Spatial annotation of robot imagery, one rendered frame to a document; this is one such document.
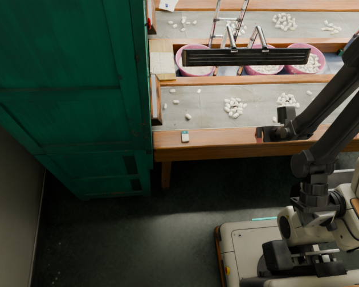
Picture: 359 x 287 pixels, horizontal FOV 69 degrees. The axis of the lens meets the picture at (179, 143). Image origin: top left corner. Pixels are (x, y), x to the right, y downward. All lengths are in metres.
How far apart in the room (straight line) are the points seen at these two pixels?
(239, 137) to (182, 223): 0.87
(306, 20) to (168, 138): 1.43
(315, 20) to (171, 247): 1.96
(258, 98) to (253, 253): 0.95
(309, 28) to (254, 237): 1.52
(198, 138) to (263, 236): 0.80
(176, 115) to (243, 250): 0.92
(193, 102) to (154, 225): 0.96
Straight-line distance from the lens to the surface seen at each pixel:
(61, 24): 0.74
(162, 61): 1.66
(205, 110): 1.51
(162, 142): 1.35
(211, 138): 1.39
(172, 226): 2.00
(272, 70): 1.83
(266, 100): 1.66
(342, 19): 2.48
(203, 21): 2.03
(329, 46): 2.20
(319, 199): 0.90
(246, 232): 1.79
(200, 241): 2.00
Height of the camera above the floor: 1.97
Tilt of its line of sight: 63 degrees down
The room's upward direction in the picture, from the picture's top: 9 degrees clockwise
